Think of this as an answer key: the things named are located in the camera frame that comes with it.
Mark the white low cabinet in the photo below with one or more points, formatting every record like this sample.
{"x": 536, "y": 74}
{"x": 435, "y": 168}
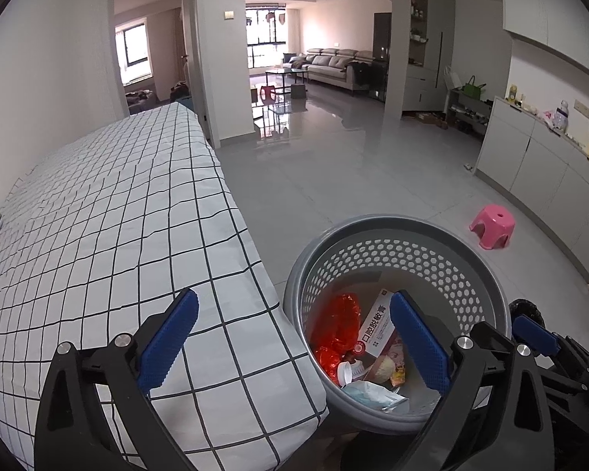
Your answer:
{"x": 535, "y": 167}

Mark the black white checkered tablecloth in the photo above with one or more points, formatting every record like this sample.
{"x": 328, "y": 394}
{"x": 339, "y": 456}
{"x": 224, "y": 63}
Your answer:
{"x": 127, "y": 230}

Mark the shoe rack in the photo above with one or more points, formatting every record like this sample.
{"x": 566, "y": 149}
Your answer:
{"x": 466, "y": 115}

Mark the scattered shoes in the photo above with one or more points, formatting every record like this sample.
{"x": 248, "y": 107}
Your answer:
{"x": 427, "y": 118}

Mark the pink plastic stool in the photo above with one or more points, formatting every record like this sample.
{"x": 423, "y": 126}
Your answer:
{"x": 493, "y": 223}

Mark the white paper bag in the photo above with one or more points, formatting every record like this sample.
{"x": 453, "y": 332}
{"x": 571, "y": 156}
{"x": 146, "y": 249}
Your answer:
{"x": 452, "y": 79}

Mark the white upper wall cabinet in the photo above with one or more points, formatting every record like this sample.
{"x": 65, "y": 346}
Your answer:
{"x": 545, "y": 5}

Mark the white wall socket strip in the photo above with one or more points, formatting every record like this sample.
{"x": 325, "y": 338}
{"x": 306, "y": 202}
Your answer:
{"x": 584, "y": 109}

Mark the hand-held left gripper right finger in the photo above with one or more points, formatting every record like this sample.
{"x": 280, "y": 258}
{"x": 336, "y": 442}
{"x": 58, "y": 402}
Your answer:
{"x": 419, "y": 343}

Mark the light blue wrapper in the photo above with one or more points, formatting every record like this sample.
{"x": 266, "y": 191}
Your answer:
{"x": 370, "y": 392}

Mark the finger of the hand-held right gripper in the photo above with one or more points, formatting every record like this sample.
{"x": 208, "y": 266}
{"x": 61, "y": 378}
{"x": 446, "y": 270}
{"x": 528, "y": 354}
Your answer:
{"x": 491, "y": 333}
{"x": 535, "y": 336}

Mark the tall shelf cabinet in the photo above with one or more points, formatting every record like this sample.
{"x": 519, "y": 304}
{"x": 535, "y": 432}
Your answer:
{"x": 422, "y": 93}

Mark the pink snack wrapper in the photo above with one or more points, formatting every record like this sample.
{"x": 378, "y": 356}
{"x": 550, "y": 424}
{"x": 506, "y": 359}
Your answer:
{"x": 397, "y": 360}

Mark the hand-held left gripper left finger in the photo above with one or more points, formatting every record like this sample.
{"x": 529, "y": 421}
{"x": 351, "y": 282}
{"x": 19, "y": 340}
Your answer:
{"x": 169, "y": 341}

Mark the black jacket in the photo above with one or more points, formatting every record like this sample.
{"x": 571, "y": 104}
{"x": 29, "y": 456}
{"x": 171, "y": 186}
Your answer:
{"x": 361, "y": 71}

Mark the green bag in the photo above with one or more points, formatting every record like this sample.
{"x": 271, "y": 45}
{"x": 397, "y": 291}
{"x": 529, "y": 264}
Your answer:
{"x": 473, "y": 91}

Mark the grey box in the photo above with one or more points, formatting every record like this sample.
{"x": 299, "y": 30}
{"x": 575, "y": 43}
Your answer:
{"x": 298, "y": 91}

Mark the red plastic bag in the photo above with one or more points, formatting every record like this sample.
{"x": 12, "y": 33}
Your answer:
{"x": 336, "y": 328}

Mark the pale yellow countertop gadget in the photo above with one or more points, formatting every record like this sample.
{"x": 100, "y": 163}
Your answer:
{"x": 513, "y": 93}

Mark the grey perforated plastic basket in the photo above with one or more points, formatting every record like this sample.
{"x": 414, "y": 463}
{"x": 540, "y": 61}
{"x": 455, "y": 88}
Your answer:
{"x": 451, "y": 274}

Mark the dark coffee table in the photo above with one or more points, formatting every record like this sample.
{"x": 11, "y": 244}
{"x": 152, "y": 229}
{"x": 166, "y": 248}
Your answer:
{"x": 285, "y": 71}

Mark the red plastic stool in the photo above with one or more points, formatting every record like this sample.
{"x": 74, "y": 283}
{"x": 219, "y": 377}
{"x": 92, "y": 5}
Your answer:
{"x": 267, "y": 92}

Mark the red toothpaste box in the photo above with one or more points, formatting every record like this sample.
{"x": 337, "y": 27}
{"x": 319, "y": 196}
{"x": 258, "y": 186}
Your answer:
{"x": 375, "y": 328}

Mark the grey sofa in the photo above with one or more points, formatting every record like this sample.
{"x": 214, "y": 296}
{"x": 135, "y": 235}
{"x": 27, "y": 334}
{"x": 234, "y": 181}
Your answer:
{"x": 331, "y": 64}

